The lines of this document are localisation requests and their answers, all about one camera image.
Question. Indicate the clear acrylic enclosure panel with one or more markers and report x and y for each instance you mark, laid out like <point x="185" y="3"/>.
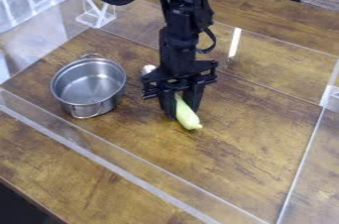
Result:
<point x="169" y="186"/>

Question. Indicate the green handled metal spoon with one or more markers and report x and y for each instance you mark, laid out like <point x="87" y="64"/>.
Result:
<point x="186" y="115"/>

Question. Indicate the small steel pot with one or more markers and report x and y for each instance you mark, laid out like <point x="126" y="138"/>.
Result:
<point x="89" y="86"/>

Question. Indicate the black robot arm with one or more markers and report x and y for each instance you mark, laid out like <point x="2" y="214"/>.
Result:
<point x="181" y="73"/>

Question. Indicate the clear acrylic triangle bracket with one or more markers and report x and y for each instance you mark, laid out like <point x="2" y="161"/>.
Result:
<point x="95" y="16"/>

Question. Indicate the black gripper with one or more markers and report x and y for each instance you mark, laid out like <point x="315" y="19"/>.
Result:
<point x="159" y="84"/>

